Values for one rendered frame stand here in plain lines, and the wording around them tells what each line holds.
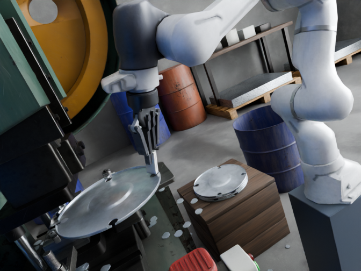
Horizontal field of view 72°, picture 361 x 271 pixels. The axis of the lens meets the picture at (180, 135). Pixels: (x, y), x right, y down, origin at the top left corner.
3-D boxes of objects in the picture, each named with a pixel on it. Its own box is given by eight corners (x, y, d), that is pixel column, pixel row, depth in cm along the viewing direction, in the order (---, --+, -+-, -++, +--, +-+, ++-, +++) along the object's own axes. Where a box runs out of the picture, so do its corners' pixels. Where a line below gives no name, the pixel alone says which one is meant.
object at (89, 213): (64, 199, 77) (63, 197, 76) (149, 157, 82) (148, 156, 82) (46, 263, 50) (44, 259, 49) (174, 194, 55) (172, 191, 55)
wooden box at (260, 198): (247, 202, 165) (231, 157, 155) (290, 232, 130) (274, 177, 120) (196, 234, 155) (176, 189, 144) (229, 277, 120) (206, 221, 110)
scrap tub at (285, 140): (283, 156, 201) (268, 101, 186) (328, 173, 162) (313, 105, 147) (240, 180, 192) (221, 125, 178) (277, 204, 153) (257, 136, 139)
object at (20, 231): (84, 176, 72) (74, 160, 71) (79, 208, 54) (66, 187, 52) (28, 203, 69) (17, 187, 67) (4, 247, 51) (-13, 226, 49)
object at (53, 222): (91, 212, 73) (84, 199, 71) (90, 242, 59) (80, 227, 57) (61, 227, 71) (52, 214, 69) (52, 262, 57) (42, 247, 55)
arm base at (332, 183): (336, 162, 97) (329, 131, 93) (387, 180, 80) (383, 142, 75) (290, 189, 93) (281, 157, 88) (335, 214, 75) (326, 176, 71)
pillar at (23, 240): (48, 263, 57) (14, 216, 53) (46, 270, 55) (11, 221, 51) (38, 269, 57) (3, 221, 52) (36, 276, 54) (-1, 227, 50)
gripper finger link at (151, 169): (154, 151, 65) (153, 152, 65) (157, 173, 69) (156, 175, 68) (144, 149, 66) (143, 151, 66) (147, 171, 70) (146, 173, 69)
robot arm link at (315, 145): (300, 141, 94) (284, 79, 87) (346, 152, 77) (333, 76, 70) (277, 154, 92) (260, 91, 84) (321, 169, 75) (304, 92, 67)
